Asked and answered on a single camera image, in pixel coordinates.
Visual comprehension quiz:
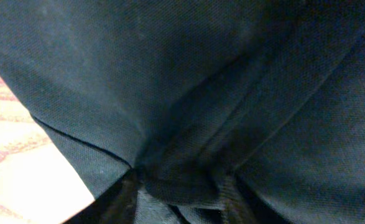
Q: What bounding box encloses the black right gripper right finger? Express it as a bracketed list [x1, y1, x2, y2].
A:
[222, 175, 288, 224]

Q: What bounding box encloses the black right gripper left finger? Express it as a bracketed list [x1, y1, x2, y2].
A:
[64, 169, 139, 224]

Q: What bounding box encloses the black t-shirt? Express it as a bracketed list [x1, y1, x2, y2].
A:
[0, 0, 365, 224]

